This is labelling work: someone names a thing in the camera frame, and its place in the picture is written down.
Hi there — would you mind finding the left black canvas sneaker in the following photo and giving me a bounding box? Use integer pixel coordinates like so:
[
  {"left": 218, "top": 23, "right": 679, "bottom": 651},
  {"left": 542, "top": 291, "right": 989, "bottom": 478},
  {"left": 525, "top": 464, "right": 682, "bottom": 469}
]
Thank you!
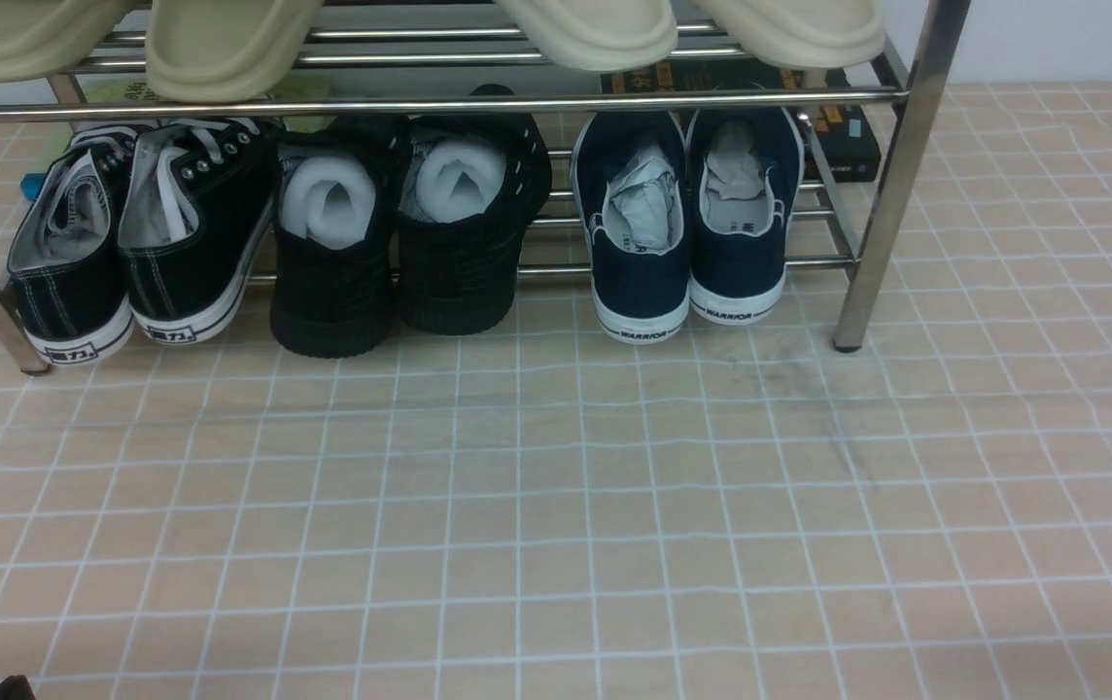
[{"left": 6, "top": 122, "right": 153, "bottom": 367}]

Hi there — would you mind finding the black canvas sneaker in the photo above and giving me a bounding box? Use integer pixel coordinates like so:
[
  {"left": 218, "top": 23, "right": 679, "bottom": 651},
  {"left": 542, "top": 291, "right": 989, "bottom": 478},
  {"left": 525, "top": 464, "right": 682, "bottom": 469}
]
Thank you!
[
  {"left": 118, "top": 117, "right": 285, "bottom": 346},
  {"left": 6, "top": 122, "right": 153, "bottom": 367}
]

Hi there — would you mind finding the steel shoe rack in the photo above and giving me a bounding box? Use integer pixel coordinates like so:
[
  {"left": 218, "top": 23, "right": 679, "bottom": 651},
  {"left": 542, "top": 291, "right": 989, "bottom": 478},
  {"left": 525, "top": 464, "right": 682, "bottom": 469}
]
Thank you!
[{"left": 0, "top": 1, "right": 973, "bottom": 377}]

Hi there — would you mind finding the left cream slipper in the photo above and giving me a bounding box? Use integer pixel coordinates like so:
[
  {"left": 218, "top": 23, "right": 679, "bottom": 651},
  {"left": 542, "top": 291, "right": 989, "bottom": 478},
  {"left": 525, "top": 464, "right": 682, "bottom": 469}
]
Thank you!
[{"left": 497, "top": 0, "right": 678, "bottom": 73}]

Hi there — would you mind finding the right black knit shoe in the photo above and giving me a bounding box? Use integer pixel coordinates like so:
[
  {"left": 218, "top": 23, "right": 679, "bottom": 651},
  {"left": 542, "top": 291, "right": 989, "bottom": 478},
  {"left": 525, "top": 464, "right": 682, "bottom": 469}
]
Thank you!
[{"left": 396, "top": 114, "right": 553, "bottom": 336}]

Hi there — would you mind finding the navy slip-on shoe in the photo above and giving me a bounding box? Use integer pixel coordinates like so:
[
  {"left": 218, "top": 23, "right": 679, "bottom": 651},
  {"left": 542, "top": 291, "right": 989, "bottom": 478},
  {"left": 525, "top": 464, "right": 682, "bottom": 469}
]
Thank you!
[
  {"left": 685, "top": 107, "right": 806, "bottom": 327},
  {"left": 569, "top": 112, "right": 692, "bottom": 345}
]

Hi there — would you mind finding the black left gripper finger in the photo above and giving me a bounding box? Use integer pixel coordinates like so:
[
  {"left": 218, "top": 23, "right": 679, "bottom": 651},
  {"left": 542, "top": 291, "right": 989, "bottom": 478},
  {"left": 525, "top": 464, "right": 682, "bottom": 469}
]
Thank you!
[{"left": 0, "top": 676, "right": 36, "bottom": 700}]

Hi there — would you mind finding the olive slipper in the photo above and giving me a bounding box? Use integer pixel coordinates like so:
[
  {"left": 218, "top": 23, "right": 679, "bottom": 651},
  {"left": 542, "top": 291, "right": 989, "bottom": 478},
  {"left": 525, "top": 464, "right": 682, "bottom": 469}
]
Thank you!
[
  {"left": 0, "top": 1, "right": 137, "bottom": 83},
  {"left": 146, "top": 1, "right": 324, "bottom": 103}
]

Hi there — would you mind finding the cream slipper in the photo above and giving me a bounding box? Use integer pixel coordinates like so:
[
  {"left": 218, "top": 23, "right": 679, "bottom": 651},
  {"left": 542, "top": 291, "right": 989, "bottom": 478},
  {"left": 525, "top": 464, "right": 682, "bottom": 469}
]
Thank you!
[
  {"left": 694, "top": 1, "right": 886, "bottom": 70},
  {"left": 497, "top": 0, "right": 678, "bottom": 73}
]

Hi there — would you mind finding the far left olive slipper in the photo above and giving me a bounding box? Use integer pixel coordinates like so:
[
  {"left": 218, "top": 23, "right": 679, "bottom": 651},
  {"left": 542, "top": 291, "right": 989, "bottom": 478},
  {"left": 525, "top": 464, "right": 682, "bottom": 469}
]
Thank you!
[{"left": 0, "top": 1, "right": 137, "bottom": 83}]

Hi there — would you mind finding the right black canvas sneaker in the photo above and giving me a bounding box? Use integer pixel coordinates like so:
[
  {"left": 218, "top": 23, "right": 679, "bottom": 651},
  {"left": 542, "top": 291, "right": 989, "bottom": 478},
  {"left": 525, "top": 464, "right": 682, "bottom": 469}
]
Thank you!
[{"left": 118, "top": 117, "right": 285, "bottom": 346}]

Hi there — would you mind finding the right cream slipper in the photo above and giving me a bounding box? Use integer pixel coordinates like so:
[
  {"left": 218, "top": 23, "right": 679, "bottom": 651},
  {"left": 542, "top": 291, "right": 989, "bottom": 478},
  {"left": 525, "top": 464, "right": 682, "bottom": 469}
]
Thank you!
[{"left": 694, "top": 1, "right": 886, "bottom": 70}]

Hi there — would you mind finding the black knit shoe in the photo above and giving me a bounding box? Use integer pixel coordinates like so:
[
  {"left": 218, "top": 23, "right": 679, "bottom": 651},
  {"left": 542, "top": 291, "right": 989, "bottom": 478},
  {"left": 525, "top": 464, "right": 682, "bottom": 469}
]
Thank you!
[
  {"left": 270, "top": 115, "right": 413, "bottom": 359},
  {"left": 396, "top": 114, "right": 553, "bottom": 336}
]

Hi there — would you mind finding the blue object behind rack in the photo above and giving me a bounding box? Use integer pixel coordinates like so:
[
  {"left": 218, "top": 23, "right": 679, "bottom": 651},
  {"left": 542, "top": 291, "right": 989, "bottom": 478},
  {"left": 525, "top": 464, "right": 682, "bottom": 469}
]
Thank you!
[{"left": 19, "top": 172, "right": 46, "bottom": 203}]

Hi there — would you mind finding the left black knit shoe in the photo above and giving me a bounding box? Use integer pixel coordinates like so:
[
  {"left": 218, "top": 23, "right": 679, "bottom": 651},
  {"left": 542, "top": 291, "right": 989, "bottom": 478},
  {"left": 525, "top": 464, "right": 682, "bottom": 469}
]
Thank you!
[{"left": 270, "top": 115, "right": 413, "bottom": 359}]

